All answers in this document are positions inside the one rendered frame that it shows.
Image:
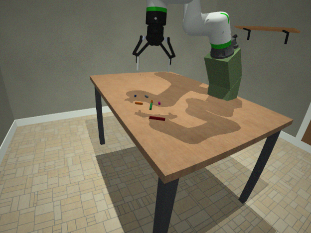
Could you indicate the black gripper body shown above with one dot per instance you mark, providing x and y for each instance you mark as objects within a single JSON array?
[{"x": 155, "y": 31}]

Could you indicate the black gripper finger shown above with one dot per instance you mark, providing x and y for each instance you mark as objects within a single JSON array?
[
  {"x": 137, "y": 46},
  {"x": 167, "y": 39}
]

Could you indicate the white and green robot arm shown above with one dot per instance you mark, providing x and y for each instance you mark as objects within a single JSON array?
[{"x": 215, "y": 25}]

